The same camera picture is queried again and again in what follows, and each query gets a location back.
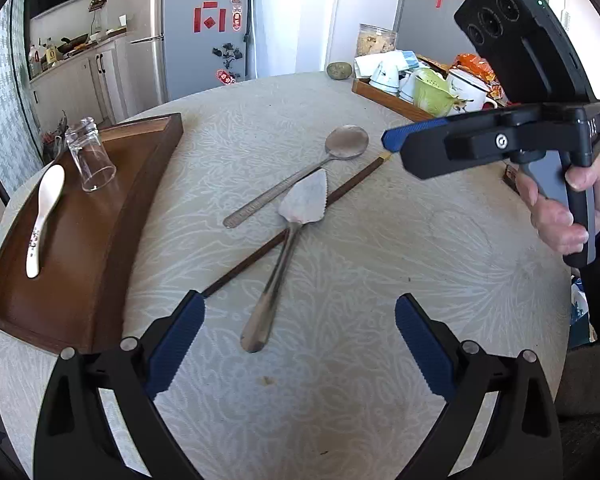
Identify metal spoon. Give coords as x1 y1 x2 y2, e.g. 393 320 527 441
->
223 125 370 229

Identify metal cake server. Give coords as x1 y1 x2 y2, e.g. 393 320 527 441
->
240 169 328 353

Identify white kitchen cabinet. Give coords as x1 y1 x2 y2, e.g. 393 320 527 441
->
30 38 129 132

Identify person's right hand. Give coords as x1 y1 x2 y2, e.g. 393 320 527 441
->
516 154 600 256

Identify brown chopstick gold tip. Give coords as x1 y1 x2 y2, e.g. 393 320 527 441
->
201 151 392 299

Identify light wooden tray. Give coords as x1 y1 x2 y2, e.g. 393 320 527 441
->
351 79 434 122

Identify green colander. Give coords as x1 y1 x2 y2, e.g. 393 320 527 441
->
414 68 464 118

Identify white blue bowls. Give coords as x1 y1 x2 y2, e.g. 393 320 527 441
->
368 56 420 96

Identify white enamel mug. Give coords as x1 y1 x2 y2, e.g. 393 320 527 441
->
446 68 498 115

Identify orange snack bag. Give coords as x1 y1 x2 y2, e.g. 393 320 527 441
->
452 53 505 100

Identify dark wooden tray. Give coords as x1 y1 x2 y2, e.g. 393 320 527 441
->
0 114 183 353

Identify silver refrigerator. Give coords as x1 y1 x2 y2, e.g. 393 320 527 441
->
125 0 257 110

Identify white ceramic spoon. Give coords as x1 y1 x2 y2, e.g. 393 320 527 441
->
26 165 66 278

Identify clear drinking glass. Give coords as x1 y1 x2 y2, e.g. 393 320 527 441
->
65 117 117 193

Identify black tracking camera box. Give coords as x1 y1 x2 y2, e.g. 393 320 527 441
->
454 0 596 104

